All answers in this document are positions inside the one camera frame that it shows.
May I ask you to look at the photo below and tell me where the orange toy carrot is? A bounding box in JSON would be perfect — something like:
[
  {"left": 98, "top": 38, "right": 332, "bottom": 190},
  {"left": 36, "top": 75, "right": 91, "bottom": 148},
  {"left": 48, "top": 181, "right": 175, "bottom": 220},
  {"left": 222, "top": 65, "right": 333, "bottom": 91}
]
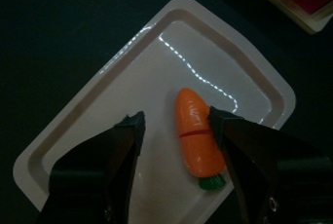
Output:
[{"left": 174, "top": 87, "right": 227, "bottom": 191}]

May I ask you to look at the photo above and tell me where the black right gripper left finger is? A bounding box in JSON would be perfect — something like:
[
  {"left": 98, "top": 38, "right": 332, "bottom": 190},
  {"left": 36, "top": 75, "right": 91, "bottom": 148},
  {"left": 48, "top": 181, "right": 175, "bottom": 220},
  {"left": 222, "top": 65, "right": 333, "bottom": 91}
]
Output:
[{"left": 35, "top": 110, "right": 147, "bottom": 224}]

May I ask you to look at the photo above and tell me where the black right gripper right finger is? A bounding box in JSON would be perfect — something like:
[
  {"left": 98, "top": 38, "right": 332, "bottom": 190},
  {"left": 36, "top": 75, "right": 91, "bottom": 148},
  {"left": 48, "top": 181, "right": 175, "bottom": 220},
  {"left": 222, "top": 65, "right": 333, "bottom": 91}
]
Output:
[{"left": 207, "top": 105, "right": 333, "bottom": 224}]

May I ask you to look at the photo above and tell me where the white plastic tray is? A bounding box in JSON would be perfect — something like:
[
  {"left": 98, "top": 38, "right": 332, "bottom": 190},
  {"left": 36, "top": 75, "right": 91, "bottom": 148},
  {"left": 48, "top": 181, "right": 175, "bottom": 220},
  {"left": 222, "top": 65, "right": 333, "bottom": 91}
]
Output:
[{"left": 12, "top": 0, "right": 298, "bottom": 224}]

